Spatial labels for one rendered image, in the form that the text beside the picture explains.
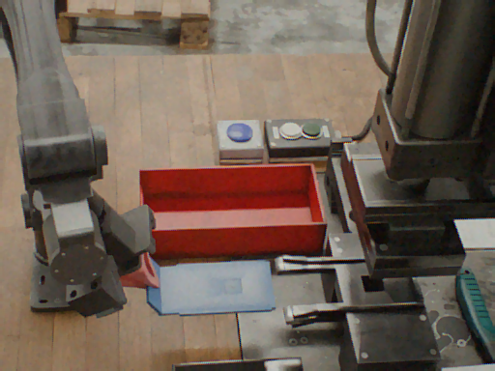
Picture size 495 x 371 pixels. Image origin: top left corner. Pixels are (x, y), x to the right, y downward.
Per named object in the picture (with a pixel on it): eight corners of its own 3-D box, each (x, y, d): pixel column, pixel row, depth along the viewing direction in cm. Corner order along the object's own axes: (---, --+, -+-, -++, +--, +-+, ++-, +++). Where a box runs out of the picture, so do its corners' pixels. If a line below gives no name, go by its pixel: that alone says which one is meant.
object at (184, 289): (145, 270, 115) (144, 254, 113) (268, 263, 116) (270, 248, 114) (146, 316, 110) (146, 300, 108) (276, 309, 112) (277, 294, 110)
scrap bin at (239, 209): (139, 197, 136) (138, 167, 131) (308, 191, 139) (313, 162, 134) (142, 260, 127) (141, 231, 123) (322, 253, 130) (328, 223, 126)
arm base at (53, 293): (84, 158, 129) (32, 160, 128) (81, 271, 115) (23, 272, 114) (87, 199, 135) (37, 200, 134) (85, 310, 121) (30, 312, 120)
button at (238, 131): (224, 130, 144) (225, 121, 143) (250, 130, 145) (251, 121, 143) (227, 148, 142) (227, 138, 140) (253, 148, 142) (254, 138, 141)
